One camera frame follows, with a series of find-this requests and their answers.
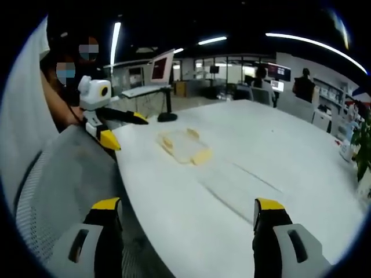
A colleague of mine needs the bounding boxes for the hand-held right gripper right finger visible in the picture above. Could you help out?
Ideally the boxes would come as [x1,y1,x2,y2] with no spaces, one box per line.
[252,197,333,278]

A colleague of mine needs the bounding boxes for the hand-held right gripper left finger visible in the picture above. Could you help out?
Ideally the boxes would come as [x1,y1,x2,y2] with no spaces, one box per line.
[48,197,124,278]

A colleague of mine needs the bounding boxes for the clear plastic tray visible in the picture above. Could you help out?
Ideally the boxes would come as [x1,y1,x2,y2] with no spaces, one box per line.
[156,127,201,156]

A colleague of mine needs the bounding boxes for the pale socket plastic buckle part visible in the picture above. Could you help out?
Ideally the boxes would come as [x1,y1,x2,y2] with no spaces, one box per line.
[176,147,214,166]

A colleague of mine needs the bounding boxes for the white keyboard tray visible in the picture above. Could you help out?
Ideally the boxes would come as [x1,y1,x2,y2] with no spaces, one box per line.
[121,85,172,98]

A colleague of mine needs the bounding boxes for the black monitor stand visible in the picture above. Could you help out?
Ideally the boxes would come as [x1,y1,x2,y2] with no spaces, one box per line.
[157,86,179,123]

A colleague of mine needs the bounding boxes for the grey mesh chair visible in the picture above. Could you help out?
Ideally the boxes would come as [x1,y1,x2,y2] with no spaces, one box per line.
[14,123,151,278]

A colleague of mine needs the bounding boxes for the long ceiling light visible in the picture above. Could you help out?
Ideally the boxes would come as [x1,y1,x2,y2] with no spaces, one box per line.
[264,32,368,74]
[110,21,122,66]
[198,35,228,46]

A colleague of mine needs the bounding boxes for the computer monitor with red screen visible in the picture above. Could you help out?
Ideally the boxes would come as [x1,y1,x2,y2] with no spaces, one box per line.
[150,48,176,85]

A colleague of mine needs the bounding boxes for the cardboard box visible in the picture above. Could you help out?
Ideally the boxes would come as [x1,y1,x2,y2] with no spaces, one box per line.
[173,82,188,97]

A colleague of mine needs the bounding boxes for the person in white shirt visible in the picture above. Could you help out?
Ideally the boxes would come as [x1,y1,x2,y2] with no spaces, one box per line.
[0,17,60,209]

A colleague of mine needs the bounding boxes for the white plastic bottle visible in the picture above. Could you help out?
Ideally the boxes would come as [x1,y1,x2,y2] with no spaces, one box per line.
[338,120,359,162]

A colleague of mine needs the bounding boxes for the white printer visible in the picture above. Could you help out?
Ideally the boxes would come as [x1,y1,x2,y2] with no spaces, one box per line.
[311,109,333,134]

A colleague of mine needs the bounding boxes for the green potted plant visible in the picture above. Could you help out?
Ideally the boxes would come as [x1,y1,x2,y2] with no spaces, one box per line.
[350,108,371,182]

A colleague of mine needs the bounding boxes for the white office chair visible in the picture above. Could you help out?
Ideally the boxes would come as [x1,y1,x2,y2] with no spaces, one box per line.
[249,86,274,107]

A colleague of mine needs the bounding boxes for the wide dark monitor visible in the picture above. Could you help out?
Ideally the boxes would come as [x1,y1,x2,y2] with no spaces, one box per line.
[267,63,292,82]

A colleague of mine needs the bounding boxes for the white storage shelf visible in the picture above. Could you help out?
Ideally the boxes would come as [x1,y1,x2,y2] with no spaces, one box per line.
[314,76,350,109]

